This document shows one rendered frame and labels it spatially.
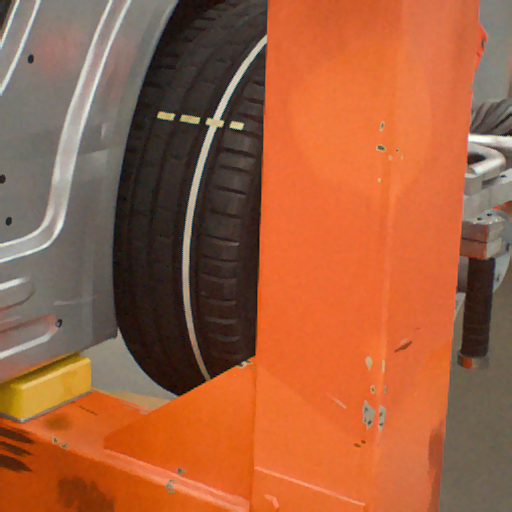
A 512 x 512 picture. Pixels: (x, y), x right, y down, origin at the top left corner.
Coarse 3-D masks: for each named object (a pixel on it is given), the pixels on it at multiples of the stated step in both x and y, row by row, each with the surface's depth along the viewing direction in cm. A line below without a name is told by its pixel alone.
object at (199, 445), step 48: (240, 384) 148; (0, 432) 170; (48, 432) 167; (96, 432) 168; (144, 432) 159; (192, 432) 154; (240, 432) 150; (0, 480) 173; (48, 480) 167; (96, 480) 162; (144, 480) 157; (192, 480) 156; (240, 480) 151
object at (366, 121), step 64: (320, 0) 129; (384, 0) 125; (448, 0) 130; (320, 64) 130; (384, 64) 126; (448, 64) 133; (320, 128) 132; (384, 128) 128; (448, 128) 135; (320, 192) 134; (384, 192) 129; (448, 192) 138; (320, 256) 135; (384, 256) 131; (448, 256) 141; (320, 320) 137; (384, 320) 133; (448, 320) 145; (256, 384) 144; (320, 384) 139; (384, 384) 135; (448, 384) 148; (256, 448) 146; (320, 448) 141; (384, 448) 138
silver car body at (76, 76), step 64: (0, 0) 158; (64, 0) 164; (128, 0) 171; (0, 64) 159; (64, 64) 166; (128, 64) 172; (0, 128) 159; (64, 128) 168; (0, 192) 161; (64, 192) 168; (0, 256) 161; (64, 256) 169; (0, 320) 162; (64, 320) 172
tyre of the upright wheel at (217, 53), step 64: (256, 0) 201; (192, 64) 187; (256, 64) 182; (192, 128) 181; (256, 128) 176; (128, 192) 185; (256, 192) 178; (128, 256) 187; (192, 256) 180; (256, 256) 181; (128, 320) 192; (192, 320) 183; (256, 320) 184; (192, 384) 195
